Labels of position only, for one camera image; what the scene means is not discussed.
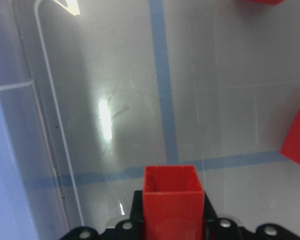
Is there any red toy block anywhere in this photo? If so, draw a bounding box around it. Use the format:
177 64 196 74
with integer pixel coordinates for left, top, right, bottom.
142 165 205 240
245 0 284 6
280 110 300 165

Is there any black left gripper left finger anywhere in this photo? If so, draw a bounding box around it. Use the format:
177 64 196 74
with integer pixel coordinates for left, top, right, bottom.
129 190 145 240

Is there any blue plastic tray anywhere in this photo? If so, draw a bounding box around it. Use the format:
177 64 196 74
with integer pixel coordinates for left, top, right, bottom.
0 101 38 240

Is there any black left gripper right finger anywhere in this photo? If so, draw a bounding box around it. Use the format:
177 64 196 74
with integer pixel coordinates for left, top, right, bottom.
202 193 218 240

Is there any clear plastic storage box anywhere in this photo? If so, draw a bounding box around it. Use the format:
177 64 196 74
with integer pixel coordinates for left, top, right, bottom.
0 0 300 240

